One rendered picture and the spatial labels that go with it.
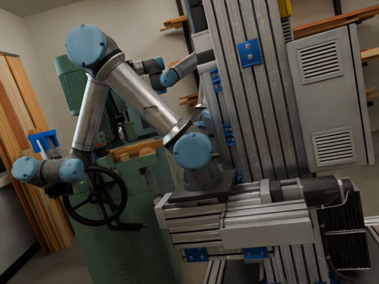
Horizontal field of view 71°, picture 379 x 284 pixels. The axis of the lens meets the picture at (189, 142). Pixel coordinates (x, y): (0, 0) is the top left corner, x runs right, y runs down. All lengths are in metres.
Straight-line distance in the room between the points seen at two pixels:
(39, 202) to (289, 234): 2.49
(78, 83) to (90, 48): 0.74
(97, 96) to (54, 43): 3.32
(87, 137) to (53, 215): 2.03
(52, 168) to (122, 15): 3.28
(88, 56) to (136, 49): 3.10
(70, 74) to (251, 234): 1.17
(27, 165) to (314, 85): 0.95
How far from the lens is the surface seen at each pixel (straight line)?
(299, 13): 4.17
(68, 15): 4.24
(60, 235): 3.03
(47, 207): 2.98
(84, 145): 1.00
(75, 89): 1.53
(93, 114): 0.97
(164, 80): 1.28
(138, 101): 0.78
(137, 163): 1.42
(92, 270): 1.70
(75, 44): 0.82
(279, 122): 1.05
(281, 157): 1.08
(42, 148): 2.40
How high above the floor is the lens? 1.14
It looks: 10 degrees down
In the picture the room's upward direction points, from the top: 15 degrees counter-clockwise
